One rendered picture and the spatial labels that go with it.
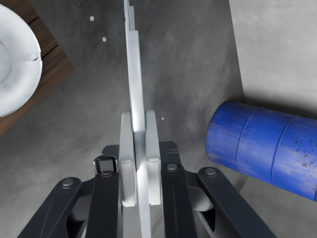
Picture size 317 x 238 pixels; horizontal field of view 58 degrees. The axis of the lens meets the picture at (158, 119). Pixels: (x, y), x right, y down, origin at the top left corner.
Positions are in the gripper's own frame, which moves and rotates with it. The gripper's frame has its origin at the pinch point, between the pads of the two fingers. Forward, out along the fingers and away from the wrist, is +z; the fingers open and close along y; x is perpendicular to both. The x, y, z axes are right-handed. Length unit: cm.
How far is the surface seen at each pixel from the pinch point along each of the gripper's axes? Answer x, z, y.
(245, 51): -40, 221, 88
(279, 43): -30, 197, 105
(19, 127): -40, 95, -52
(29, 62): -7, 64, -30
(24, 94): -16, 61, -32
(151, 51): -23, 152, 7
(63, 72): -13, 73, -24
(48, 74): -12, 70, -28
